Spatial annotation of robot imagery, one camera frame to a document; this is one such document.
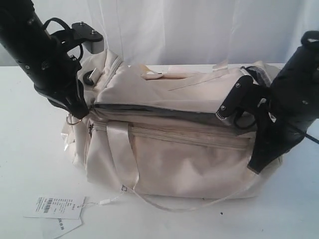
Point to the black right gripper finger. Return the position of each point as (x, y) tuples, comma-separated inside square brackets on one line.
[(262, 156)]

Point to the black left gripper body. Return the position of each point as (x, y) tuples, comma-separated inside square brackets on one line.
[(51, 69)]

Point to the white brand hang tag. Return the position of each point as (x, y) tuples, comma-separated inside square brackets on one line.
[(59, 227)]

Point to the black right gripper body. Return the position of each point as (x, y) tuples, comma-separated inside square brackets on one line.
[(280, 125)]

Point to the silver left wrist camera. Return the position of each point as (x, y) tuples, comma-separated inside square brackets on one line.
[(84, 34)]

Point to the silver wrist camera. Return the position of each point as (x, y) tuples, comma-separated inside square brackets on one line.
[(84, 34), (231, 110)]

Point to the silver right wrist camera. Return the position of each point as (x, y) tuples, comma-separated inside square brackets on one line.
[(231, 110)]

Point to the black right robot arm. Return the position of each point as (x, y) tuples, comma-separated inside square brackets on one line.
[(299, 78)]

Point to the white barcode hang tag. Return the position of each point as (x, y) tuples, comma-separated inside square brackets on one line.
[(63, 206)]

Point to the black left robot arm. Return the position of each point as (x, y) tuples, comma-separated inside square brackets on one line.
[(19, 23)]

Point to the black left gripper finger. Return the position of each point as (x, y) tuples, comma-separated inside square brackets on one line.
[(60, 101), (77, 105)]

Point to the cream satin duffel bag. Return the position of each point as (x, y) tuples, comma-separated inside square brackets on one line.
[(157, 133)]

